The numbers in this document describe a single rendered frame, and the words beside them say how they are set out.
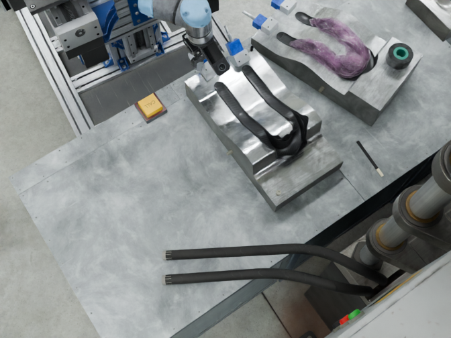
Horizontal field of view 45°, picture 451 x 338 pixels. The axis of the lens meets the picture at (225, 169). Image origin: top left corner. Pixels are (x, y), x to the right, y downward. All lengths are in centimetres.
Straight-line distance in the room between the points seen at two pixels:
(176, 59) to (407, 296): 189
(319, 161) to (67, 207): 79
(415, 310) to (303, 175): 78
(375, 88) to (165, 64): 116
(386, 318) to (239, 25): 225
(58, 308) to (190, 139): 109
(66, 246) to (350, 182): 90
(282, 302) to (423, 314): 149
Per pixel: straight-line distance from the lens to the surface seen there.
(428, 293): 102
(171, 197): 172
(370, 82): 182
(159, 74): 262
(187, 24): 146
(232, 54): 180
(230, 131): 170
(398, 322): 100
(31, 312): 257
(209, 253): 160
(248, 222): 169
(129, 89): 260
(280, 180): 168
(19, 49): 312
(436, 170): 105
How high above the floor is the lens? 242
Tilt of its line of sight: 68 degrees down
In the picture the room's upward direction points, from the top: 1 degrees clockwise
